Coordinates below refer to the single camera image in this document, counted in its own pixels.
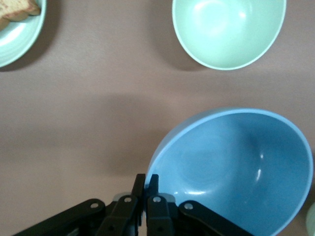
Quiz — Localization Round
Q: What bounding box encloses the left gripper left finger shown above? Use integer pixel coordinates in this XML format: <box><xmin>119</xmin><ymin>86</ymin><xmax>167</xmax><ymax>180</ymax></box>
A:
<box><xmin>12</xmin><ymin>174</ymin><xmax>146</xmax><ymax>236</ymax></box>

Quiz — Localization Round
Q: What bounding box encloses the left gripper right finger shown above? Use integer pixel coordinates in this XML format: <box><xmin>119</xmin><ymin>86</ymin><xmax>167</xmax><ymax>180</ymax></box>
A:
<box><xmin>146</xmin><ymin>174</ymin><xmax>252</xmax><ymax>236</ymax></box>

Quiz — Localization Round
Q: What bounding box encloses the blue bowl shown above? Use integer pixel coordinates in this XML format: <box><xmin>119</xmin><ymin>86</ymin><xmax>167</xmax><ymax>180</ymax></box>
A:
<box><xmin>145</xmin><ymin>107</ymin><xmax>315</xmax><ymax>236</ymax></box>

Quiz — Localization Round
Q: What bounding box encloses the sage green bowl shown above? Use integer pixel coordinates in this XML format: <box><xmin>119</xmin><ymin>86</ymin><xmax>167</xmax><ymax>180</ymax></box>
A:
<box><xmin>306</xmin><ymin>203</ymin><xmax>315</xmax><ymax>236</ymax></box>

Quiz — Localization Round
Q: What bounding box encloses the pale mint green bowl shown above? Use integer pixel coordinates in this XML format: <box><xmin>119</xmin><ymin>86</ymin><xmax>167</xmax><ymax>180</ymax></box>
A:
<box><xmin>171</xmin><ymin>0</ymin><xmax>287</xmax><ymax>71</ymax></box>

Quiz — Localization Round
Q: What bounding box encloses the brown table cloth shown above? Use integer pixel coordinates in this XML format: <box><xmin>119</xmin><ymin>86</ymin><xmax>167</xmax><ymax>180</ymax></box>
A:
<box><xmin>0</xmin><ymin>0</ymin><xmax>315</xmax><ymax>236</ymax></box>

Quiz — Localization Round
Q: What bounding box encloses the pale green plate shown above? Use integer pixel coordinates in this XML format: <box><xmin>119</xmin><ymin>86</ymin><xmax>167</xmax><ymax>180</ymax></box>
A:
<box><xmin>0</xmin><ymin>0</ymin><xmax>48</xmax><ymax>68</ymax></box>

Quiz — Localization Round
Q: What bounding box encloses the brown bread slice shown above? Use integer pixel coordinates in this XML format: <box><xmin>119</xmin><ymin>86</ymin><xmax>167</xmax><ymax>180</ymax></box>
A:
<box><xmin>0</xmin><ymin>0</ymin><xmax>41</xmax><ymax>31</ymax></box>

